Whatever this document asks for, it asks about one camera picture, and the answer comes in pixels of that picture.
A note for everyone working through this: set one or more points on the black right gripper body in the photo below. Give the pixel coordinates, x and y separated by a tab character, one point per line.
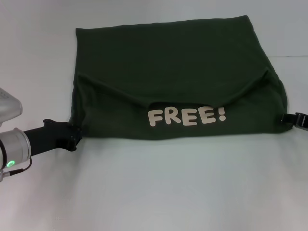
303	121

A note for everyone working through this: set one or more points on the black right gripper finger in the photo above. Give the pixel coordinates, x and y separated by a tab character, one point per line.
288	118

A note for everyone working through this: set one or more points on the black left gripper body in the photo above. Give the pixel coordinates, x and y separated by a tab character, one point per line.
53	137

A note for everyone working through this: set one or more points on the dark green shirt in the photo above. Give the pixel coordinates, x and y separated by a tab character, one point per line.
180	60

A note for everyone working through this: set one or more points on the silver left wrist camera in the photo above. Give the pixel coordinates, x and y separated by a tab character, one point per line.
8	106

